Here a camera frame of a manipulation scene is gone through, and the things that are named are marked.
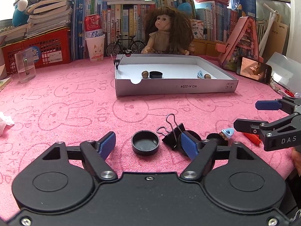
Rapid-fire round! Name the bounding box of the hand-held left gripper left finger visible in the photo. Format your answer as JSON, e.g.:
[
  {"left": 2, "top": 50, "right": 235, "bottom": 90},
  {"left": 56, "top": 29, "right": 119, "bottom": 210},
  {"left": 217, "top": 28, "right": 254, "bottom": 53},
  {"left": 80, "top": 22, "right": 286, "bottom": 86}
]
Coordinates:
[{"left": 39, "top": 131, "right": 118, "bottom": 182}]

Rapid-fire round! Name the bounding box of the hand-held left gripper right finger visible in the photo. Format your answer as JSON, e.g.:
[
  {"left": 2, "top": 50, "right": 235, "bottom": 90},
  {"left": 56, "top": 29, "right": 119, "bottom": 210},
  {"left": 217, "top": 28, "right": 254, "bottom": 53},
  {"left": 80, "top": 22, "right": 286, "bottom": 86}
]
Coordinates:
[{"left": 179, "top": 131, "right": 257, "bottom": 182}]

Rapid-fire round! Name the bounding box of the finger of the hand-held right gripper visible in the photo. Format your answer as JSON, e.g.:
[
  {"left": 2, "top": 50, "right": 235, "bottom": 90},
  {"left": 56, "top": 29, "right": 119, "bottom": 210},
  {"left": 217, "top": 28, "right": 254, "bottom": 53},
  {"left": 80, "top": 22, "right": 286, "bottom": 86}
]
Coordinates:
[
  {"left": 255, "top": 96, "right": 301, "bottom": 114},
  {"left": 233, "top": 112, "right": 301, "bottom": 137}
]

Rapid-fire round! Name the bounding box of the orange red clip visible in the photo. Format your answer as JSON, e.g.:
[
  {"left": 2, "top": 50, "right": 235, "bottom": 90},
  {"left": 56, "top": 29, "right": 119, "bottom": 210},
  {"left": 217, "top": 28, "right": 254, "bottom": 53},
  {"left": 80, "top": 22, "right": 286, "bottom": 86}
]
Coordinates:
[{"left": 242, "top": 132, "right": 262, "bottom": 146}]

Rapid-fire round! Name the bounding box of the blue hair clip with beads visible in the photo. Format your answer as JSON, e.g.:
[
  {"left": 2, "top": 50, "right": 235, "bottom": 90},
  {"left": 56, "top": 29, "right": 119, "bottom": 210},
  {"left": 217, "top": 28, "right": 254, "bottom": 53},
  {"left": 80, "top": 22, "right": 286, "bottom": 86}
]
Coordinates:
[{"left": 220, "top": 127, "right": 236, "bottom": 140}]

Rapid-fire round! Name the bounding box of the large black binder clip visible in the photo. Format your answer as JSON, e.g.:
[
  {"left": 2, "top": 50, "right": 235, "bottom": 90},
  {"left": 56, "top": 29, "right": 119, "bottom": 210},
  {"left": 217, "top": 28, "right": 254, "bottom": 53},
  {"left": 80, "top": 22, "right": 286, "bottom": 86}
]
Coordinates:
[{"left": 157, "top": 114, "right": 186, "bottom": 150}]

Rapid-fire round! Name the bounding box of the white cardboard box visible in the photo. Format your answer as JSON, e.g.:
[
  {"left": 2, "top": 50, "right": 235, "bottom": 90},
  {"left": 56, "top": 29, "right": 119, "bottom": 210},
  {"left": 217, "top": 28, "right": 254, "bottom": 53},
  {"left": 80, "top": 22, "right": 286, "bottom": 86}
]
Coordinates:
[{"left": 115, "top": 53, "right": 239, "bottom": 97}]

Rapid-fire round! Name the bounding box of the black smartphone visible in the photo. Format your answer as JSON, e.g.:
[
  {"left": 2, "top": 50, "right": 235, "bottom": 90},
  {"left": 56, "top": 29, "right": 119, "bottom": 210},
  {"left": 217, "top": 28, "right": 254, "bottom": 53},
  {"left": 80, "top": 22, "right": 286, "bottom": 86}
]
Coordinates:
[{"left": 236, "top": 56, "right": 272, "bottom": 84}]

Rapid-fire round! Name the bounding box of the clear plastic folder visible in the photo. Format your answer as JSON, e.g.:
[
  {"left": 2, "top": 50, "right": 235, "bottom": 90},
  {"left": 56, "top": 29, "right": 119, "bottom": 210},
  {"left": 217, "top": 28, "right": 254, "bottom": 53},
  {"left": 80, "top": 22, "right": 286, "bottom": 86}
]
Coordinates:
[{"left": 266, "top": 52, "right": 301, "bottom": 95}]

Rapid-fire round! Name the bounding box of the pink rabbit print towel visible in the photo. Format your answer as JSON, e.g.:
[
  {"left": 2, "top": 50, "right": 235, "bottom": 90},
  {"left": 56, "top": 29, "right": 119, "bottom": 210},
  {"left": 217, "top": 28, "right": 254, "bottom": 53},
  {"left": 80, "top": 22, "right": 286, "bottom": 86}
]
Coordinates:
[{"left": 0, "top": 54, "right": 301, "bottom": 215}]

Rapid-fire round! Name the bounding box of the brown cardboard board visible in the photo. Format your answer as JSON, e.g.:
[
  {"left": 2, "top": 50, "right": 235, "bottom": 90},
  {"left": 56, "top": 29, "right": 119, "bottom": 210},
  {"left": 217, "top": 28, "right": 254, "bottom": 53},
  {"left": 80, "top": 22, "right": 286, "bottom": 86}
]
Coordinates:
[{"left": 266, "top": 21, "right": 288, "bottom": 63}]

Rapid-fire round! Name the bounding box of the pink triangular toy house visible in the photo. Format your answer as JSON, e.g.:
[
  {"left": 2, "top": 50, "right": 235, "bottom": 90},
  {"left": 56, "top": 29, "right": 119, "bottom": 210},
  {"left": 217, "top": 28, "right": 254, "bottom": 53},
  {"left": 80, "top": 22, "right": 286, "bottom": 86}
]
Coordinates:
[{"left": 217, "top": 16, "right": 265, "bottom": 72}]

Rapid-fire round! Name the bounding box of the small black binder clip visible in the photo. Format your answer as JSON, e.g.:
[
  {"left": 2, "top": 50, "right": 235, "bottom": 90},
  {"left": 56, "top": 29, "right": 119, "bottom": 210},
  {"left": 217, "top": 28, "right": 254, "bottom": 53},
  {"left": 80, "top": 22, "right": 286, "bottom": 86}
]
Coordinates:
[{"left": 113, "top": 54, "right": 125, "bottom": 70}]

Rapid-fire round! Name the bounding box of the wooden drawer box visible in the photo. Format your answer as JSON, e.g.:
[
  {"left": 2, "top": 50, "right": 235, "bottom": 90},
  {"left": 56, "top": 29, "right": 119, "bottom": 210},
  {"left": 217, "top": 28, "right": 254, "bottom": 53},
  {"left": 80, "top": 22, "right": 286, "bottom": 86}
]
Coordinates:
[{"left": 188, "top": 39, "right": 227, "bottom": 57}]

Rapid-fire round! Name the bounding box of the white paper cup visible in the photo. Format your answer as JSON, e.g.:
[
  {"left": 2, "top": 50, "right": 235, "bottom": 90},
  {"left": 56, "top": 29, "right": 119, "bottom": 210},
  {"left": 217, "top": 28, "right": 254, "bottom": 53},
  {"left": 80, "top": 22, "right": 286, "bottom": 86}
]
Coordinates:
[{"left": 85, "top": 34, "right": 105, "bottom": 62}]

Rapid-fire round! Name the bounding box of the long row of upright books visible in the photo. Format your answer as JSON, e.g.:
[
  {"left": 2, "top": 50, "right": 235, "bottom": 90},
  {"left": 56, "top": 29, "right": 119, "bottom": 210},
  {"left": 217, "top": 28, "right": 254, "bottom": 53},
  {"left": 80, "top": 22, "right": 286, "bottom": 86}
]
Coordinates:
[{"left": 150, "top": 0, "right": 242, "bottom": 43}]

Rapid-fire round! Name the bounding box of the miniature black bicycle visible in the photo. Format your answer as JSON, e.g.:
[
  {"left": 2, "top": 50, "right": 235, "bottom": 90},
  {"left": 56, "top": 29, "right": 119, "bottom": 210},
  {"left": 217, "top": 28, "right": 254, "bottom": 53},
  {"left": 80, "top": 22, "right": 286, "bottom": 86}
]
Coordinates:
[{"left": 106, "top": 34, "right": 146, "bottom": 57}]

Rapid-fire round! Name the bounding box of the colourful small carton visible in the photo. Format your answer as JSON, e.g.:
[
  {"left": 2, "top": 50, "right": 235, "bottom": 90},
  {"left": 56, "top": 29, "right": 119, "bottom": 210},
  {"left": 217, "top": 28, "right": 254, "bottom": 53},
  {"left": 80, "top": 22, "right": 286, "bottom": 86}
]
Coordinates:
[{"left": 189, "top": 20, "right": 205, "bottom": 40}]

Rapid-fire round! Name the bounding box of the blue paper bag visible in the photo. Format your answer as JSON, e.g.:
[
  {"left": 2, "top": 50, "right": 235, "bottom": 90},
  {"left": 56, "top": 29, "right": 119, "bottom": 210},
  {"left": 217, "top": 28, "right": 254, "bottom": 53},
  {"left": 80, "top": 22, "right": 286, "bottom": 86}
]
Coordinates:
[{"left": 229, "top": 0, "right": 257, "bottom": 17}]

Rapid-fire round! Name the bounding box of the crumpled white tissue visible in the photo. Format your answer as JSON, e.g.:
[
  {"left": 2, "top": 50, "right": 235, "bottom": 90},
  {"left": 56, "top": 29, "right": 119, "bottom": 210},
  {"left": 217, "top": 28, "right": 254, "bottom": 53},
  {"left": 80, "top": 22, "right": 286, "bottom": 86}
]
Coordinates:
[{"left": 0, "top": 112, "right": 15, "bottom": 136}]

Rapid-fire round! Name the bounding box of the clear glass cup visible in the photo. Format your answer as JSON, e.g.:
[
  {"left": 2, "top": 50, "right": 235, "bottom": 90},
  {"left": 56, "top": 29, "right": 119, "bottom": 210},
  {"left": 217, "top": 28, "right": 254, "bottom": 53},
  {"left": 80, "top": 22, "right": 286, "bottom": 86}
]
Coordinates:
[{"left": 14, "top": 48, "right": 37, "bottom": 83}]

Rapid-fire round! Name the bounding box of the doll with curly brown hair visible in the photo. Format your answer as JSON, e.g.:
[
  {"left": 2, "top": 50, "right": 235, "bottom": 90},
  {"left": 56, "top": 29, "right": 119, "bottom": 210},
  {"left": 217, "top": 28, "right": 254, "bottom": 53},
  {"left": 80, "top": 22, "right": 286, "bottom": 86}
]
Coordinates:
[{"left": 141, "top": 7, "right": 195, "bottom": 56}]

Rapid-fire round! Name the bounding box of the large red plastic basket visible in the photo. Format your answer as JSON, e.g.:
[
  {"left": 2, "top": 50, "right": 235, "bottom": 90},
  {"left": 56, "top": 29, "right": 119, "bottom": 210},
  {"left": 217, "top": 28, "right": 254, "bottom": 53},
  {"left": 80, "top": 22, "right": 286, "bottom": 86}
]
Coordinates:
[{"left": 1, "top": 27, "right": 72, "bottom": 74}]

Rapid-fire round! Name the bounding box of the open book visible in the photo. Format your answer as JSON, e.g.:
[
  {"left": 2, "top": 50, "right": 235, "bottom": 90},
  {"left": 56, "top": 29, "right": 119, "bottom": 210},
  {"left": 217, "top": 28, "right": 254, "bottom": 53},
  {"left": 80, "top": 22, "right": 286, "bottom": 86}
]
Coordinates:
[{"left": 0, "top": 76, "right": 13, "bottom": 92}]

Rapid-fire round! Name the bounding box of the red beer can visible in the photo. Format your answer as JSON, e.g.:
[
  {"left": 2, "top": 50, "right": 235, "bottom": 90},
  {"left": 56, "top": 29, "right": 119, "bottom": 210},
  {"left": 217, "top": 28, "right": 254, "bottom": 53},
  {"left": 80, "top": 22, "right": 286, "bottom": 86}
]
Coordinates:
[{"left": 84, "top": 14, "right": 103, "bottom": 39}]

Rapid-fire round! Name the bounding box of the row of thin blue books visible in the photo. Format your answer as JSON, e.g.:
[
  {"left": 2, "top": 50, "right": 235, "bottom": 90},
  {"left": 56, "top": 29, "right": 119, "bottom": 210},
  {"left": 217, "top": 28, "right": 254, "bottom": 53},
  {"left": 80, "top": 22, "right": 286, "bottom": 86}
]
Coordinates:
[{"left": 72, "top": 0, "right": 91, "bottom": 61}]

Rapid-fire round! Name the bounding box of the stack of books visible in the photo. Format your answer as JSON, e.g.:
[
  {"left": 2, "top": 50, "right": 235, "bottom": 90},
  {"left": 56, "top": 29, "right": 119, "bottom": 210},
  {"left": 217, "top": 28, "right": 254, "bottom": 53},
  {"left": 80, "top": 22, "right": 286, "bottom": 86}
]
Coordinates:
[{"left": 0, "top": 0, "right": 73, "bottom": 40}]

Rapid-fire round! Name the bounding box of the blue and white plush toy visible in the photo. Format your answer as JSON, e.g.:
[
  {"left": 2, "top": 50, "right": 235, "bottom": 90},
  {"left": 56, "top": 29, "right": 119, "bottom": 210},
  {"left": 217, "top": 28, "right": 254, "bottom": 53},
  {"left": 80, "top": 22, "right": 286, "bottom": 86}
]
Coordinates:
[{"left": 12, "top": 0, "right": 30, "bottom": 27}]

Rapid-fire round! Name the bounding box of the white cable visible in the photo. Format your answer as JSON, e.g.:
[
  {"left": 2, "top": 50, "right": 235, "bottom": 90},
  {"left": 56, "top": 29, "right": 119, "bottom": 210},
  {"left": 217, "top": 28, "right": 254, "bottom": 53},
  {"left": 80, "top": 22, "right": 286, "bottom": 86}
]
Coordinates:
[{"left": 269, "top": 76, "right": 290, "bottom": 95}]

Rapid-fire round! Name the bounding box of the white plastic pipe frame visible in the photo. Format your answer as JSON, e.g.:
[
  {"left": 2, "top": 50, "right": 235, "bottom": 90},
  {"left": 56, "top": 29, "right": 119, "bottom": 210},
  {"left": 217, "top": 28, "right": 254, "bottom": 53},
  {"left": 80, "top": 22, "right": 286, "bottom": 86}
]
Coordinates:
[{"left": 259, "top": 3, "right": 281, "bottom": 54}]

